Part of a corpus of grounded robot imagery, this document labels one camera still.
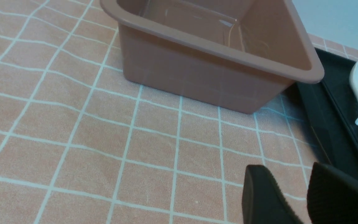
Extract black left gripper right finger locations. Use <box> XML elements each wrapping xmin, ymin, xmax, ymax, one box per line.
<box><xmin>307</xmin><ymin>162</ymin><xmax>358</xmax><ymax>224</ymax></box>

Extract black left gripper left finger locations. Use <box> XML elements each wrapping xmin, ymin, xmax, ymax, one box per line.
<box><xmin>242</xmin><ymin>165</ymin><xmax>303</xmax><ymax>224</ymax></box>

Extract black plastic tray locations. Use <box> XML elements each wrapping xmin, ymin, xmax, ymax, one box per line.
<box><xmin>297</xmin><ymin>48</ymin><xmax>358</xmax><ymax>180</ymax></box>

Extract pink plastic bin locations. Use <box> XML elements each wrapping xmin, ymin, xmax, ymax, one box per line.
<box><xmin>100</xmin><ymin>0</ymin><xmax>324</xmax><ymax>114</ymax></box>

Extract pink checkered tablecloth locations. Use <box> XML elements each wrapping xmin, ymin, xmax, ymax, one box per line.
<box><xmin>0</xmin><ymin>0</ymin><xmax>358</xmax><ymax>224</ymax></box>

